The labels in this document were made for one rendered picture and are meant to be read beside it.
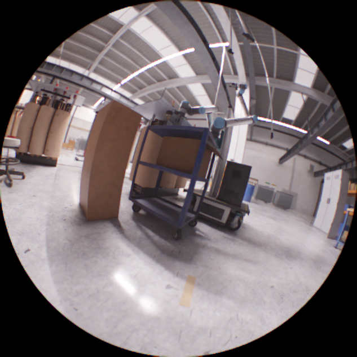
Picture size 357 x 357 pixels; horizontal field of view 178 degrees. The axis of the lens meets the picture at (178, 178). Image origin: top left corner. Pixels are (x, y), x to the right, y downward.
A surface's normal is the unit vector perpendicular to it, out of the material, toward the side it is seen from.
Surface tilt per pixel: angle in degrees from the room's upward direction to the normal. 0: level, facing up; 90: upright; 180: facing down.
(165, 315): 0
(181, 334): 0
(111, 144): 90
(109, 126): 90
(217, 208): 90
